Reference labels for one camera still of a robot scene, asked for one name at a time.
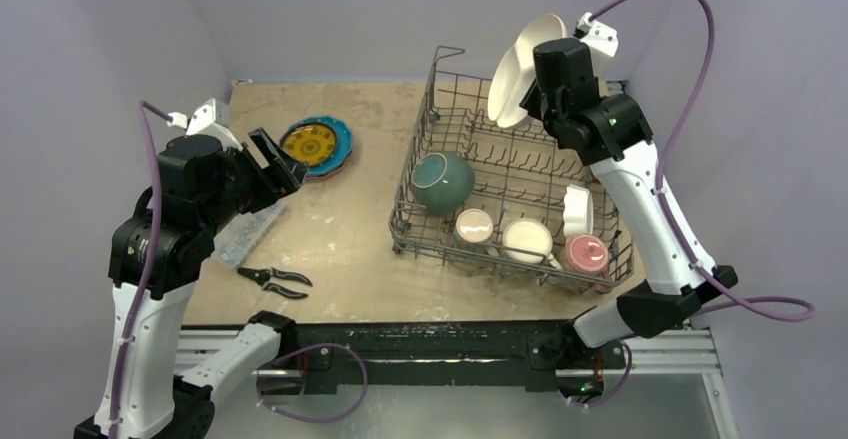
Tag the white scalloped small bowl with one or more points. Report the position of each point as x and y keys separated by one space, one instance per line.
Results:
x=578 y=211

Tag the clear plastic tray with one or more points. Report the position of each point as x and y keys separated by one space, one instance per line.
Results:
x=237 y=240

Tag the pink ghost mug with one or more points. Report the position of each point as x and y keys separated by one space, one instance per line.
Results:
x=585 y=254

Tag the white scalloped teal bowl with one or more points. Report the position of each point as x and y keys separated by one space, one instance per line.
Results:
x=442 y=182

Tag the green floral mug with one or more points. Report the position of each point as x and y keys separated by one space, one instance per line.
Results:
x=529 y=241

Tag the cream divided plate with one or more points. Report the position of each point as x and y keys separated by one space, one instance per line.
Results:
x=515 y=72

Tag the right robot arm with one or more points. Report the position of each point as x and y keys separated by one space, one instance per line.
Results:
x=613 y=139

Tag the yellow patterned plate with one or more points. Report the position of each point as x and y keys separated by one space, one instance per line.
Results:
x=312 y=143

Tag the black pruning shears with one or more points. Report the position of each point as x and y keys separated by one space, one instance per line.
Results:
x=271 y=280

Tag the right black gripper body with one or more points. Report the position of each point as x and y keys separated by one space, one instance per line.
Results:
x=539 y=101

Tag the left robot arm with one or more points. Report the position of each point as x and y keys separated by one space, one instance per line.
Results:
x=199 y=186

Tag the grey wire dish rack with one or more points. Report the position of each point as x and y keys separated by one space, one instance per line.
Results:
x=519 y=173

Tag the teal blue plate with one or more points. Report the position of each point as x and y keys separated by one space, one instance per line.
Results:
x=343 y=150

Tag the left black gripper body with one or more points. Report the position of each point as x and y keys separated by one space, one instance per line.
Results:
x=252 y=186

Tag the cream dragon mug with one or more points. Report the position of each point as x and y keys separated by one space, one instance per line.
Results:
x=473 y=232

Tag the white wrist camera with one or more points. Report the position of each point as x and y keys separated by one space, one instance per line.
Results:
x=212 y=118
x=601 y=39

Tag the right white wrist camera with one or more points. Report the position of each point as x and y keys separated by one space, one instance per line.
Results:
x=601 y=39

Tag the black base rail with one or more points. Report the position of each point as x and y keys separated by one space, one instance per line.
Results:
x=530 y=354

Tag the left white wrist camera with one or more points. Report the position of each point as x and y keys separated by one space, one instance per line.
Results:
x=212 y=118

